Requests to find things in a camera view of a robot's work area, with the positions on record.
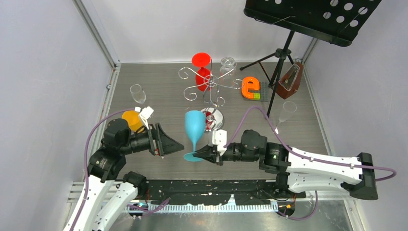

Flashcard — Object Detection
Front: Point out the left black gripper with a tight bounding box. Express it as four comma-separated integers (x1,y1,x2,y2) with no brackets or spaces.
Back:
121,121,185,154

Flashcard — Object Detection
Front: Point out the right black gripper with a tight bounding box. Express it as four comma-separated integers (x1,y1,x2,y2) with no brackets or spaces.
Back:
193,142,258,167

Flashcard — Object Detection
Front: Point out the chrome wine glass rack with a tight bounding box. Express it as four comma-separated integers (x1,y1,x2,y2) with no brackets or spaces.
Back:
178,67,242,132

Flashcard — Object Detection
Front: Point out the blue wine glass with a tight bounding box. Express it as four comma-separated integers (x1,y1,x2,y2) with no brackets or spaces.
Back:
184,110,206,162

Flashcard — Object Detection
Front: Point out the yellow wine glass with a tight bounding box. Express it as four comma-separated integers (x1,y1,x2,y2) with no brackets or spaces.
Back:
121,110,147,133

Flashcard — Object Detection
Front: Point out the clear wine glass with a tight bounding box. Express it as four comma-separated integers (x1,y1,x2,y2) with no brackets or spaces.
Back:
129,84,147,112

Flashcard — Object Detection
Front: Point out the small clear glass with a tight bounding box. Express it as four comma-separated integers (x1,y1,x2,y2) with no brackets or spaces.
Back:
220,57,237,77

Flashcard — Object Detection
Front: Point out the red wine glass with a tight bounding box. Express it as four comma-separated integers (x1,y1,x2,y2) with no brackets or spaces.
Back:
191,52,212,92

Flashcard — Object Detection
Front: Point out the clear champagne flute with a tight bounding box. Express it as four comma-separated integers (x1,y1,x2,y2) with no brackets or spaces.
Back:
274,101,297,134

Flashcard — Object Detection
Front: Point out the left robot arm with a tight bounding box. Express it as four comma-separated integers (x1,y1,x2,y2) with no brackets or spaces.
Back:
64,119,184,231

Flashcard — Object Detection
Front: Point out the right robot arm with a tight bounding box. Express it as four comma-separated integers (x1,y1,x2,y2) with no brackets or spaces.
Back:
193,129,378,200

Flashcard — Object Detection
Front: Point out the green lego brick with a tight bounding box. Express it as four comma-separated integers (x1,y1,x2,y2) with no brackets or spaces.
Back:
253,93,260,101

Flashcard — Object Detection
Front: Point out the orange letter e toy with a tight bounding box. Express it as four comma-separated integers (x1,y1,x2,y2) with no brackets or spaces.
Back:
241,77,260,99

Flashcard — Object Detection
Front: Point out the grey lego baseplate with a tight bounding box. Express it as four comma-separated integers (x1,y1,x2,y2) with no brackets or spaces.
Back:
243,82,270,102

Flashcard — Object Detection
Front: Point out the brown wooden metronome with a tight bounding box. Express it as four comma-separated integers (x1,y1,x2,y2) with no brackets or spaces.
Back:
276,62,304,99

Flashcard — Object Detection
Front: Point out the black music stand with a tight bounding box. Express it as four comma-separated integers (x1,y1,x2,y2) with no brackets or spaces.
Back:
240,0,383,120

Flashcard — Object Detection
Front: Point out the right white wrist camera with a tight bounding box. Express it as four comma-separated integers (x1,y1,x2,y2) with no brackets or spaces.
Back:
208,129,227,153

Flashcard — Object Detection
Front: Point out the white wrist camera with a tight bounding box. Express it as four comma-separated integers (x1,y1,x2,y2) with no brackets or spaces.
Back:
135,106,154,130
208,129,227,153

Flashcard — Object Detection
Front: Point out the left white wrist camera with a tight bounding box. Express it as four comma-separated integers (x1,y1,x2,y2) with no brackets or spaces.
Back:
135,106,154,130

